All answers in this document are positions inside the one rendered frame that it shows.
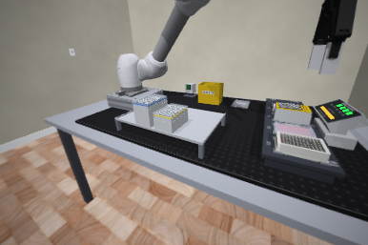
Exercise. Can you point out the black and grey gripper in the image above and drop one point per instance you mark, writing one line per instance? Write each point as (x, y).
(343, 11)

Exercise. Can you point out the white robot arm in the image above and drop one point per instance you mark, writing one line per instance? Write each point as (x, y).
(132, 71)

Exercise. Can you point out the pink and pale blue well plate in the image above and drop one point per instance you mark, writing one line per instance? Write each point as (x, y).
(295, 129)

